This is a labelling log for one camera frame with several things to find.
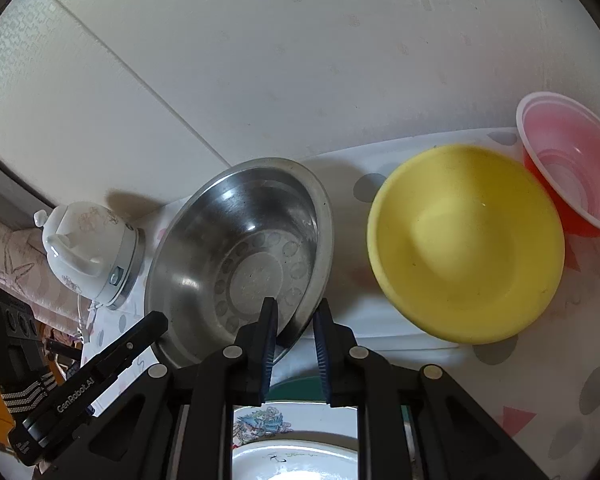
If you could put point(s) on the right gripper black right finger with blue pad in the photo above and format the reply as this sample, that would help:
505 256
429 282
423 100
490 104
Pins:
412 423

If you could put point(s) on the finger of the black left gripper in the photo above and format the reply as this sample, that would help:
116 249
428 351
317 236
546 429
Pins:
135 339

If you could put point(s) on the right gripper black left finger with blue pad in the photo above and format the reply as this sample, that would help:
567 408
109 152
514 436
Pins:
178 424

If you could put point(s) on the large white patterned plate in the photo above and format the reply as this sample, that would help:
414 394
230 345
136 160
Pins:
295 440

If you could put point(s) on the yellow plastic bowl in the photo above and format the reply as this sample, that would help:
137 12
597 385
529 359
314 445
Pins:
465 244

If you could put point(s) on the stainless steel bowl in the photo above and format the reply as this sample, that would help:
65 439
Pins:
262 229

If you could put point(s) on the red and pink plastic bowl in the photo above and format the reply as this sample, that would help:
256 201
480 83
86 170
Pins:
561 140

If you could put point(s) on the white patterned tablecloth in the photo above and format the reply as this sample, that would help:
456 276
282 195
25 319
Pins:
542 386

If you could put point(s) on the white ceramic electric kettle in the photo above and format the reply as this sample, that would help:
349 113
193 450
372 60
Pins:
92 251

